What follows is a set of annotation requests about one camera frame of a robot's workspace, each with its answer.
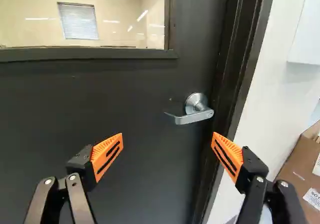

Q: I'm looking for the brown cardboard box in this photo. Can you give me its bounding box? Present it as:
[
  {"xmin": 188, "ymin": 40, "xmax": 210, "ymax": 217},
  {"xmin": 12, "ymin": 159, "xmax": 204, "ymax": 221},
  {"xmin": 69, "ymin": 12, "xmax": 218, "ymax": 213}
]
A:
[{"xmin": 271, "ymin": 120, "xmax": 320, "ymax": 224}]

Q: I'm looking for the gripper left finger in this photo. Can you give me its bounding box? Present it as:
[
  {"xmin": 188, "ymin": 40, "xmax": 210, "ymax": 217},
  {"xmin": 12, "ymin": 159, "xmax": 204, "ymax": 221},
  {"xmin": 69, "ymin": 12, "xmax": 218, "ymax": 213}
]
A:
[{"xmin": 23, "ymin": 132, "xmax": 124, "ymax": 224}]

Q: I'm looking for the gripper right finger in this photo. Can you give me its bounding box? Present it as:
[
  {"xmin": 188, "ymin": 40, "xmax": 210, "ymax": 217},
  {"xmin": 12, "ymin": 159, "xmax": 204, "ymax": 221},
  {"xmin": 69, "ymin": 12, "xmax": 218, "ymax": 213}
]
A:
[{"xmin": 210, "ymin": 131, "xmax": 309, "ymax": 224}]

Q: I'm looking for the dark grey door with window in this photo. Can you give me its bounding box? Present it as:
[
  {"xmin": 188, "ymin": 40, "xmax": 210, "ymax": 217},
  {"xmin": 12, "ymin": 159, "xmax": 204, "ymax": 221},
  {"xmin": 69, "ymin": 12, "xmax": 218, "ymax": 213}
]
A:
[{"xmin": 0, "ymin": 0, "xmax": 251, "ymax": 224}]

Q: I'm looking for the white wall panel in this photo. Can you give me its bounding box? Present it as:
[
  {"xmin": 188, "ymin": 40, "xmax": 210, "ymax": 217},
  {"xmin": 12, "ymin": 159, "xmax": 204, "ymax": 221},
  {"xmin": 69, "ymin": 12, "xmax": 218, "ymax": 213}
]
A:
[{"xmin": 286, "ymin": 0, "xmax": 320, "ymax": 66}]

